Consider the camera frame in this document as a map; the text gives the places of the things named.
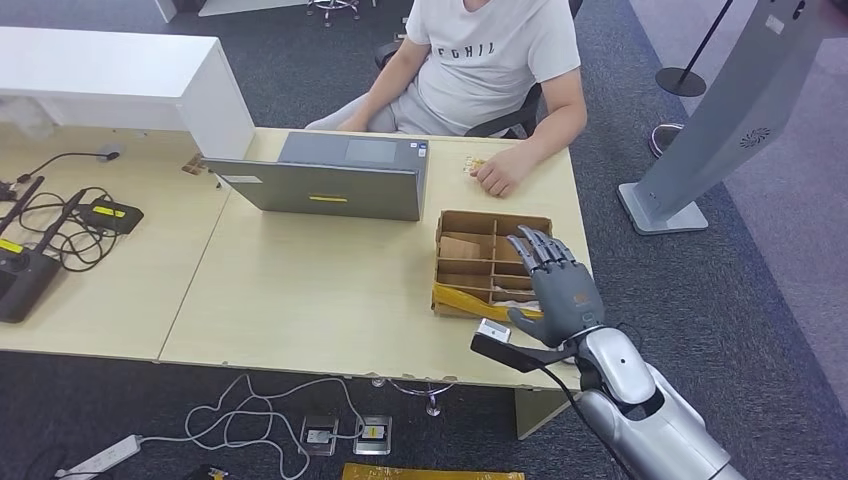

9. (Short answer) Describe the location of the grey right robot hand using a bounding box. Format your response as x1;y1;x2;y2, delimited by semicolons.
506;225;606;350

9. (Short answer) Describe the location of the person's left hand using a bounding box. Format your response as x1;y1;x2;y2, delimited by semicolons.
468;146;533;199

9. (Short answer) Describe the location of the person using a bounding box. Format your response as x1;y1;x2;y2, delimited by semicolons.
304;0;590;199

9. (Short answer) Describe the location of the white crumpled paper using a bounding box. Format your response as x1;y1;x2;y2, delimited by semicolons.
490;285;541;313

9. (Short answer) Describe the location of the grey laptop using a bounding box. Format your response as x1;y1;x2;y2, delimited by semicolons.
201;131;431;223

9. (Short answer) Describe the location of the cardboard divider box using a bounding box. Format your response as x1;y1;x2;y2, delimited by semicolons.
431;209;554;326

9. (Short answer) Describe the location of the wooden desk leg panel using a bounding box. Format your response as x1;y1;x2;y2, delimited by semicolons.
514;388;578;441

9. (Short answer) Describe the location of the chrome stool base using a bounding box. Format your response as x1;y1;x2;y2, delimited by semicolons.
305;0;363;28

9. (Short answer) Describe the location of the white furniture base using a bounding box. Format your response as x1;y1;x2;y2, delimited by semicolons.
153;0;313;24

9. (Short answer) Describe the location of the chrome desk footrest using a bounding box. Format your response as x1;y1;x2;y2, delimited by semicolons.
370;377;456;419

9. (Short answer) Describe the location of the yellow taped package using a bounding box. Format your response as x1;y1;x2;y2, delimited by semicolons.
341;462;526;480

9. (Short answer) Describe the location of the grey kiosk stand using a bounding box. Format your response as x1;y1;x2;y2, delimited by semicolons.
616;0;848;237

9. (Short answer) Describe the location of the floor outlet box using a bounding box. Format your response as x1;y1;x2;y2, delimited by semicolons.
299;415;340;458
352;414;393;456

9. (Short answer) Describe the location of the black power adapter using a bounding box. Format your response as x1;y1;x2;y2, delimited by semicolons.
77;196;146;237

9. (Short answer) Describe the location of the white desk shelf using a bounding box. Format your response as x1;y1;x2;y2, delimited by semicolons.
0;26;256;162

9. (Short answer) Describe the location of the black device with antennas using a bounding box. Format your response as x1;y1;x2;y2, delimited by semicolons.
0;174;88;326

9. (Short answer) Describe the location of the white power strip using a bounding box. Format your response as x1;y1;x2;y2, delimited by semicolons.
54;433;144;480

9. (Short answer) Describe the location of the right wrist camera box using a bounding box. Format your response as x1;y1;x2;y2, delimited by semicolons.
469;317;579;374

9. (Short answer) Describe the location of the chrome ring base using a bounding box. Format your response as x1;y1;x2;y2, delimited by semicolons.
648;121;686;160

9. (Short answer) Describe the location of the black stanchion post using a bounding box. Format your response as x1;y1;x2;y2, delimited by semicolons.
654;0;735;99

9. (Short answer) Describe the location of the black cable bundle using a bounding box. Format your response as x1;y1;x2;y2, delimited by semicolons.
16;185;125;274

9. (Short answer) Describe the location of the black gooseneck cable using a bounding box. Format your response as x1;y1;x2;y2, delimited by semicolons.
13;150;123;186

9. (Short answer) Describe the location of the white power cable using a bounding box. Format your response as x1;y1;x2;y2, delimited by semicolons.
139;372;367;480

